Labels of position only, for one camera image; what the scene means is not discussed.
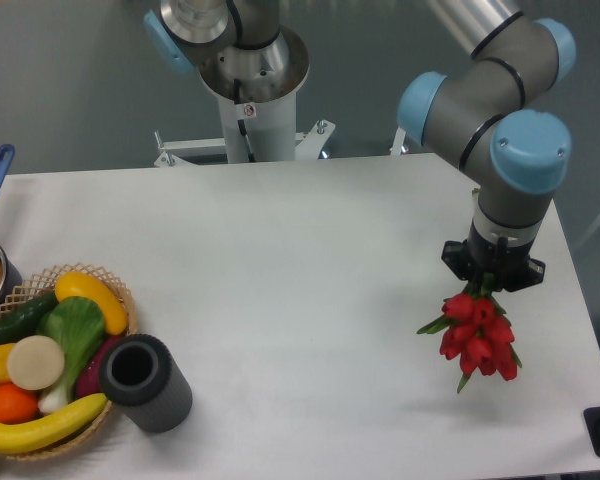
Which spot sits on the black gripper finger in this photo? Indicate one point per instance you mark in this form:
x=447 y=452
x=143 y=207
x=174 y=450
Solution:
x=529 y=273
x=457 y=257

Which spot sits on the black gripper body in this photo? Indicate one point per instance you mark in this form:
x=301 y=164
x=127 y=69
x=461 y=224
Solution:
x=497 y=249

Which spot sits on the red tulip bouquet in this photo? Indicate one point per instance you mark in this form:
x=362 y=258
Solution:
x=476 y=332

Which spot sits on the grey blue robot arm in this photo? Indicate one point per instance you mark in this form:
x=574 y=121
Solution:
x=480 y=123

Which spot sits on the dark grey ribbed vase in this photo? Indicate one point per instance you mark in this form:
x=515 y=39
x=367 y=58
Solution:
x=140 y=377

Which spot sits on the short yellow squash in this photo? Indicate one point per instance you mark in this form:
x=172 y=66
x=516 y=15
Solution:
x=79 y=284

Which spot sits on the green bok choy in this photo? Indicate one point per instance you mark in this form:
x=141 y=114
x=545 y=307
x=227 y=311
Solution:
x=76 y=324

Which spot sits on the purple eggplant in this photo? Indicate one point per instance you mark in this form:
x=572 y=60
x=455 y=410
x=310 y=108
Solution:
x=88 y=382

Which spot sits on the woven wicker basket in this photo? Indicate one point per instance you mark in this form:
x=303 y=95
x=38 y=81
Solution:
x=43 y=282

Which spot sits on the beige round disc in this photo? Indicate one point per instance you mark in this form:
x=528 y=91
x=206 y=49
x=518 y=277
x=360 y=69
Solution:
x=35 y=362

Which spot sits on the green cucumber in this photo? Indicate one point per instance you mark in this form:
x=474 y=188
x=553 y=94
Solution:
x=23 y=320

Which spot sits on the orange fruit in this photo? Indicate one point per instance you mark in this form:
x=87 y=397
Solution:
x=17 y=405

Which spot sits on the long yellow squash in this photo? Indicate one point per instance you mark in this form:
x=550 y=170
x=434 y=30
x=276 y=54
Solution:
x=48 y=430

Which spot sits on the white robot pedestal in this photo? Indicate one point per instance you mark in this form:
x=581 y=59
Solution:
x=256 y=93

